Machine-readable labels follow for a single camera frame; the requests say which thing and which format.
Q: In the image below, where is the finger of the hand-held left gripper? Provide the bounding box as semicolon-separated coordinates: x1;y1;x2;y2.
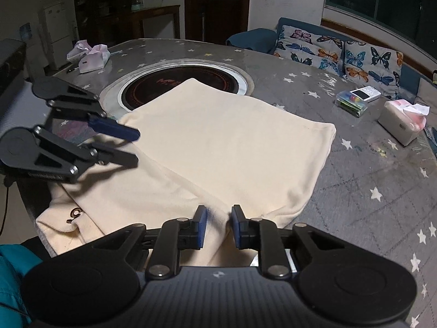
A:
46;84;141;141
20;126;140;184

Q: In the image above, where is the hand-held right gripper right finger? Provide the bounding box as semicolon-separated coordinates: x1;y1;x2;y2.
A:
232;205;347;279

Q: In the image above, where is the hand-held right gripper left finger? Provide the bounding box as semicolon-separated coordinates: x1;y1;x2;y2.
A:
90;205;208;278

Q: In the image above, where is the cream sweatshirt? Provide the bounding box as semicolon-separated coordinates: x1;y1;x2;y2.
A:
35;78;337;267

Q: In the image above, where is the round black induction cooktop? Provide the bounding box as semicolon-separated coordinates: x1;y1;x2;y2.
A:
118;63;248;113

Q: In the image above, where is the crumpled plastic bag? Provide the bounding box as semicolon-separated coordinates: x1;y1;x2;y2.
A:
66;40;92;63

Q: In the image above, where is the black appliance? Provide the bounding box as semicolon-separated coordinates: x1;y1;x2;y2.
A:
0;39;28;87

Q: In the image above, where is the white refrigerator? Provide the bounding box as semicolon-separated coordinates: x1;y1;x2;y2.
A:
43;2;75;70

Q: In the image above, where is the wooden side table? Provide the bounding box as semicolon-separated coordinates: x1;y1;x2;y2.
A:
131;5;181;40

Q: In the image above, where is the dark shelf cabinet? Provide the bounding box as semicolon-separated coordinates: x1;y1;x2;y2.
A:
73;0;134;40

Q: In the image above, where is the grey star tablecloth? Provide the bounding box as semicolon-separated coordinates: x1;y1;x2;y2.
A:
53;38;437;328

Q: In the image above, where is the person's teal jacket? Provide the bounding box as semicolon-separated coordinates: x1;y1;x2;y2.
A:
0;244;43;327

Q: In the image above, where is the dark wooden door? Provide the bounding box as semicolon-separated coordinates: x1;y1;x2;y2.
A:
184;0;251;43

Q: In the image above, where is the clear plastic box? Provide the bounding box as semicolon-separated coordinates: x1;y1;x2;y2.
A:
335;90;368;118

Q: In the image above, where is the blue sofa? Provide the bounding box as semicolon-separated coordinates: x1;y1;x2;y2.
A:
225;17;437;144

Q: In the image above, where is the white remote control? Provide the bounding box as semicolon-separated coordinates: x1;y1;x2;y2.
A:
350;88;381;104

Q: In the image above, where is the white tissue box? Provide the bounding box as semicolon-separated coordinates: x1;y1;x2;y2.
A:
378;99;431;146

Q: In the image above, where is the butterfly print cushion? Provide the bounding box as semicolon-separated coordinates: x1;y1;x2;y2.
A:
343;39;403;99
273;25;345;76

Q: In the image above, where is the black cable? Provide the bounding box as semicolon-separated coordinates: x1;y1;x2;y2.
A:
0;176;11;236

